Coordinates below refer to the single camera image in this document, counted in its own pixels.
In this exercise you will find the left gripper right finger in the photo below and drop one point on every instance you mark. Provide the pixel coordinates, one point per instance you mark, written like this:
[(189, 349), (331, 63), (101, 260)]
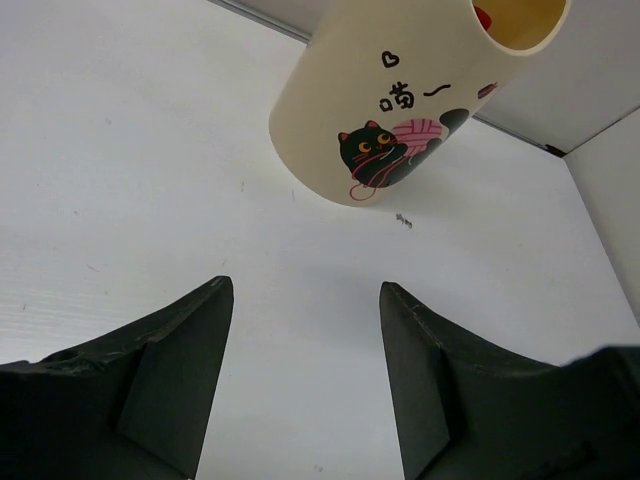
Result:
[(466, 408)]

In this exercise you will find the cream panda-ear bin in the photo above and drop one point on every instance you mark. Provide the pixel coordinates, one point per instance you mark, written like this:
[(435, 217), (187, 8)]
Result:
[(382, 84)]

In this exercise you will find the red label red-cap bottle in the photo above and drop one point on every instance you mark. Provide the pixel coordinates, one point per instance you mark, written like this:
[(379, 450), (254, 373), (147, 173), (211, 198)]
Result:
[(483, 17)]

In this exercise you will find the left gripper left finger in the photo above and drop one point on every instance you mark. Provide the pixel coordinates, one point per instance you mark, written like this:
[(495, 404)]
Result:
[(131, 404)]

